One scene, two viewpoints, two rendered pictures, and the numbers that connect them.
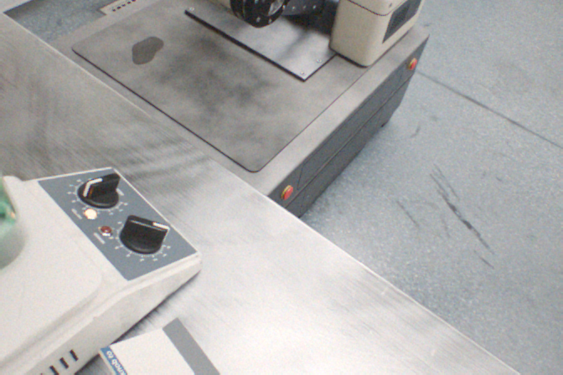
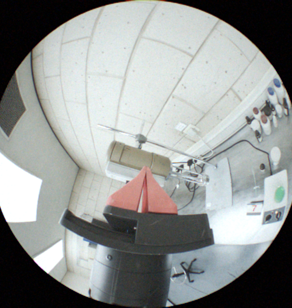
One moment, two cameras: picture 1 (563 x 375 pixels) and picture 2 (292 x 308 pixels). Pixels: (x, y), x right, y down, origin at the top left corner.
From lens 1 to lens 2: 0.25 m
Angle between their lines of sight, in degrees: 113
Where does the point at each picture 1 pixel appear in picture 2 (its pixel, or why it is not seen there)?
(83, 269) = (267, 206)
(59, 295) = (267, 201)
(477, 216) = (229, 277)
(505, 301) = (225, 264)
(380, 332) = (234, 237)
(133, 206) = (274, 219)
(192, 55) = not seen: outside the picture
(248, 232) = (258, 235)
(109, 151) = not seen: outside the picture
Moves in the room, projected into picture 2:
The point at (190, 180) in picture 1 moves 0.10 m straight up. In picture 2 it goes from (271, 233) to (270, 241)
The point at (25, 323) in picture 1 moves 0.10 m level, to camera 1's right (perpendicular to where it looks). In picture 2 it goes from (266, 195) to (249, 213)
